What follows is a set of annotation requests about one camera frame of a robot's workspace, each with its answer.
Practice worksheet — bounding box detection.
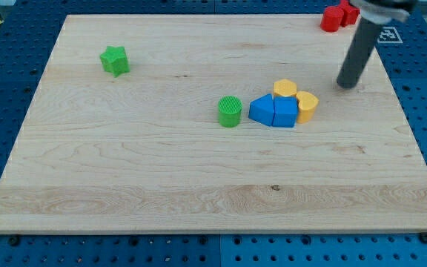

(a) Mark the yellow heart block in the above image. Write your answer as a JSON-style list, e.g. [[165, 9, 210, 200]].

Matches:
[[296, 90, 320, 123]]

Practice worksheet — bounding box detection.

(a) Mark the green star block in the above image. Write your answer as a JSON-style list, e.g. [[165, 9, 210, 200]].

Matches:
[[99, 46, 130, 78]]

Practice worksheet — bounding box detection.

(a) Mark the blue triangular block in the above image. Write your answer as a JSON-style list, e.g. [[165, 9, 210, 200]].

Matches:
[[248, 93, 274, 126]]

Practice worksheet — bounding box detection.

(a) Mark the white fiducial marker tag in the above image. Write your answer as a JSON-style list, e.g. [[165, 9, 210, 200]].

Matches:
[[377, 26, 403, 44]]

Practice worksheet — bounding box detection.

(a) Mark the green cylinder block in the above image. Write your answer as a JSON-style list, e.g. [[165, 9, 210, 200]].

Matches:
[[218, 96, 242, 128]]

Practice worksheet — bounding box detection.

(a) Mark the blue square block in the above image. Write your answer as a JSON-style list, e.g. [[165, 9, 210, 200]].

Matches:
[[272, 96, 298, 128]]

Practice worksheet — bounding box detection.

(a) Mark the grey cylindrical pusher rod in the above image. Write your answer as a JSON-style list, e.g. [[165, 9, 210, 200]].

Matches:
[[336, 17, 383, 89]]

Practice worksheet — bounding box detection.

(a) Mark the light wooden board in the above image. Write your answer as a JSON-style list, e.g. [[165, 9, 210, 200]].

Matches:
[[0, 15, 427, 235]]

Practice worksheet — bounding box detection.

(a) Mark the red block behind cylinder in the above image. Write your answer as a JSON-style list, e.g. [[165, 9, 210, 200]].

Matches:
[[338, 0, 360, 27]]

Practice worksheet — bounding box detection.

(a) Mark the yellow hexagon block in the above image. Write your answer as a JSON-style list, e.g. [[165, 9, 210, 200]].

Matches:
[[273, 79, 297, 97]]

